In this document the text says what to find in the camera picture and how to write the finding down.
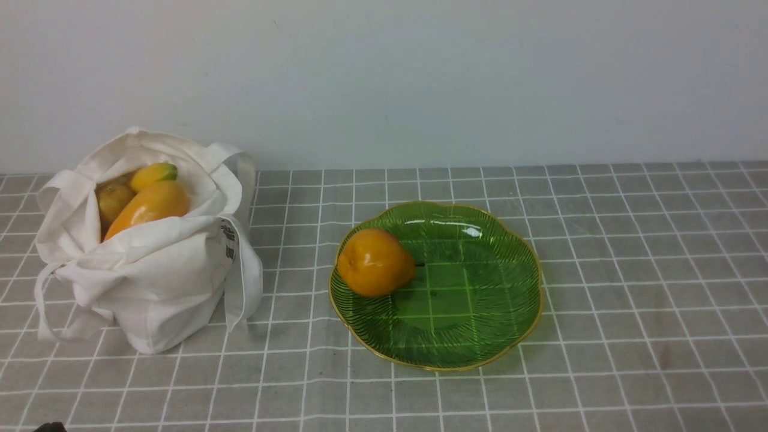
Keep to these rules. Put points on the orange mango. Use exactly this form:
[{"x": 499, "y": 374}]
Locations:
[{"x": 163, "y": 199}]

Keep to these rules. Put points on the white cloth tote bag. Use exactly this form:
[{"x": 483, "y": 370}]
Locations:
[{"x": 161, "y": 281}]

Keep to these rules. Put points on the brown kiwi fruit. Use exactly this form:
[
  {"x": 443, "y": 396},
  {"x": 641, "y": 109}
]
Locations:
[{"x": 112, "y": 198}]

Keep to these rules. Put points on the orange pear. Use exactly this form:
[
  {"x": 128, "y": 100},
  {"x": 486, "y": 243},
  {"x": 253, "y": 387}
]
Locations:
[{"x": 373, "y": 263}]

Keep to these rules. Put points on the green glass plate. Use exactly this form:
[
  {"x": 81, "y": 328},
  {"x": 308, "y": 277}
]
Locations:
[{"x": 475, "y": 291}]

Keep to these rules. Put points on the small yellow green mango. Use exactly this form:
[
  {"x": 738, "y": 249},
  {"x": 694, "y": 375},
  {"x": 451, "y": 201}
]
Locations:
[{"x": 151, "y": 174}]

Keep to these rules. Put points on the grey checked tablecloth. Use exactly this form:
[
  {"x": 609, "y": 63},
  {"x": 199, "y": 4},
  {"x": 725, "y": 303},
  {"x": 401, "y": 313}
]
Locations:
[{"x": 655, "y": 314}]

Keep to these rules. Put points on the black object at edge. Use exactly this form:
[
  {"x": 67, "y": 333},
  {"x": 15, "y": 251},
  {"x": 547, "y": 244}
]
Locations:
[{"x": 51, "y": 427}]

